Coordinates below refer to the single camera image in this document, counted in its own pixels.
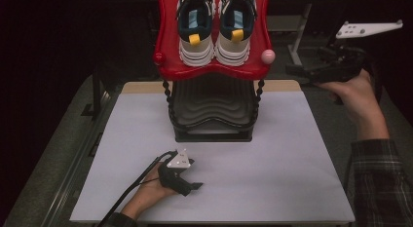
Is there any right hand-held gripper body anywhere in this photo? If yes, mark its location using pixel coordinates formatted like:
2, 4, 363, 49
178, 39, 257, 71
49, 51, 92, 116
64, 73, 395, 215
316, 19, 404, 84

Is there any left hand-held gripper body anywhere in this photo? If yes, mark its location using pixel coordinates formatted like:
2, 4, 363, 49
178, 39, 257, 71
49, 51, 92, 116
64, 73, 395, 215
157, 148, 196, 198

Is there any white and navy sneaker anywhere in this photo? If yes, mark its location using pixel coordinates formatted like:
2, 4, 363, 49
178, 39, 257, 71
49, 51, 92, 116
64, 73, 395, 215
214, 0, 258, 67
175, 0, 217, 68

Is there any red and black shoe rack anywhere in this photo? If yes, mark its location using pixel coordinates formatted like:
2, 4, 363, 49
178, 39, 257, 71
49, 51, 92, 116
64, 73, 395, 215
153, 0, 277, 143

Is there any person's left hand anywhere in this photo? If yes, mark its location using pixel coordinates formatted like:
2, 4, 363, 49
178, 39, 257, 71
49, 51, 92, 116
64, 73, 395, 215
136, 163, 179, 203

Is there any person's right hand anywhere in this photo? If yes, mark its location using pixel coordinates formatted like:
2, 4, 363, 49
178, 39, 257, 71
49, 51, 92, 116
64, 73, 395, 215
315, 68, 375, 122

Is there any white metal desk leg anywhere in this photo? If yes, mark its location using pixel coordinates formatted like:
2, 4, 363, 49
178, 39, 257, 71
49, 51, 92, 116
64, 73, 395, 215
286, 2, 314, 78

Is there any black metal stand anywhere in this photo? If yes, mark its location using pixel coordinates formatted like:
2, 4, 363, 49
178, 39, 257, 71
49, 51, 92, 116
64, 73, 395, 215
80, 62, 103, 118

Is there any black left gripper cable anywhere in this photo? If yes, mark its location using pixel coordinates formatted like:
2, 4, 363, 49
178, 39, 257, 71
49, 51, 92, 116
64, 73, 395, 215
96, 150, 179, 227

